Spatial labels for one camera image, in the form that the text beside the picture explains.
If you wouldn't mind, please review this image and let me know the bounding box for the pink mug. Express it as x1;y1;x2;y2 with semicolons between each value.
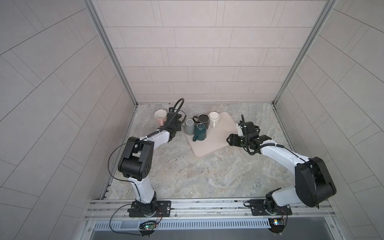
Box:
155;110;168;126

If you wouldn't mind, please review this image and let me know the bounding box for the dark green mug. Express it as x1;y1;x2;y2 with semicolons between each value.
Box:
193;123;207;142

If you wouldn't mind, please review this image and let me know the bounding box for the white mug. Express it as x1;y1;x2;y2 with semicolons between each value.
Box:
209;112;221;128

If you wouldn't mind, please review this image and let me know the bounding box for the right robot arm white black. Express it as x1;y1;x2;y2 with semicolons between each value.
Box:
227;134;337;215

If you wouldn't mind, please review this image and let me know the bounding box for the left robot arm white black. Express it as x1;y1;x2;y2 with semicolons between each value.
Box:
118;111;183;217

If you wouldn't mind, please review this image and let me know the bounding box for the grey mug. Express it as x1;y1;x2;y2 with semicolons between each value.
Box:
184;119;195;136

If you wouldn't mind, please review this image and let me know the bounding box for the black mug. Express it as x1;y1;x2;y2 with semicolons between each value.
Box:
193;114;210;129

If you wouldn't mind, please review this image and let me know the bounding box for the beige rectangular tray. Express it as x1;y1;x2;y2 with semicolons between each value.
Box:
183;112;238;158

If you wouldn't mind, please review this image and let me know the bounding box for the white vent grille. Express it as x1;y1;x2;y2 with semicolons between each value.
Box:
94;219;271;232

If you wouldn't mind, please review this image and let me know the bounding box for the right circuit board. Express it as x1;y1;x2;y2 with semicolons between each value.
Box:
268;218;286;235

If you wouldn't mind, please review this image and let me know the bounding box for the circuit board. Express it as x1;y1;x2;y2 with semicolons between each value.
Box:
139;221;158;237
268;218;286;235

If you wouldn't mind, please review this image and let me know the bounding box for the left circuit board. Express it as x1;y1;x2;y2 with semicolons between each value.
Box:
139;221;158;237

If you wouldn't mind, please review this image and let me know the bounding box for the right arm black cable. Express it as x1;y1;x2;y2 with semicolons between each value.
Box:
240;113;320;209

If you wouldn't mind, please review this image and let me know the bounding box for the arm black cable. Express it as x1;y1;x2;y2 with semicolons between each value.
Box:
107;98;185;184
240;113;320;209

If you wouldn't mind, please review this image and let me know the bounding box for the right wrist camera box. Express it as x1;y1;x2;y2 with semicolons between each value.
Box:
237;121;244;137

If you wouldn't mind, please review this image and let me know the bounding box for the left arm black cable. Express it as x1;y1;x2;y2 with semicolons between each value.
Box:
107;98;185;184

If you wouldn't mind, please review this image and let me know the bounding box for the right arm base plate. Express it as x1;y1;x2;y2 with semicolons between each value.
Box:
244;199;292;216

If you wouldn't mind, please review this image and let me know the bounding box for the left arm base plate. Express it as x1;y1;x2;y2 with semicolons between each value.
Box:
128;201;172;218

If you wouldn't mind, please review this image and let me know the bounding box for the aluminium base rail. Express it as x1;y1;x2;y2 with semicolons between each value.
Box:
84;198;336;221

